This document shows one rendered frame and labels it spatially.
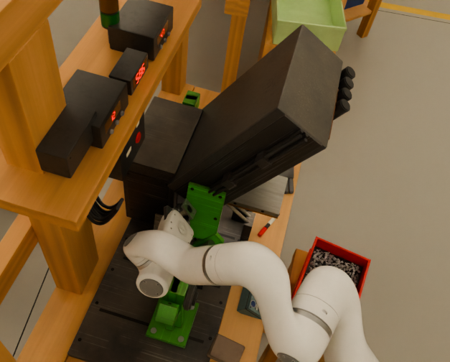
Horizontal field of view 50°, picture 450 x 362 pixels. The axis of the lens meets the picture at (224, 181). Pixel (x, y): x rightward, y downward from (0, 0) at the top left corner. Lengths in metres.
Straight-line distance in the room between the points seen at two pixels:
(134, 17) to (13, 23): 0.56
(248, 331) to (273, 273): 0.71
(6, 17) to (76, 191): 0.39
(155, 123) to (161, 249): 0.59
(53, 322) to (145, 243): 0.60
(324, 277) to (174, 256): 0.35
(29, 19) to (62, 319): 1.02
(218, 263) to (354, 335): 0.31
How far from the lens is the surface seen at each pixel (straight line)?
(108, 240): 1.78
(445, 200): 3.46
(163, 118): 1.64
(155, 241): 1.16
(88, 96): 1.17
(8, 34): 0.90
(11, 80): 0.94
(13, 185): 1.13
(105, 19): 1.37
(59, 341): 1.65
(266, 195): 1.61
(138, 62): 1.30
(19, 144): 1.08
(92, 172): 1.12
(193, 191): 1.43
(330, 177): 3.23
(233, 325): 1.63
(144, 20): 1.39
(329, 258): 1.84
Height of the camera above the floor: 2.42
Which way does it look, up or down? 53 degrees down
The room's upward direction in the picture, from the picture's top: 11 degrees clockwise
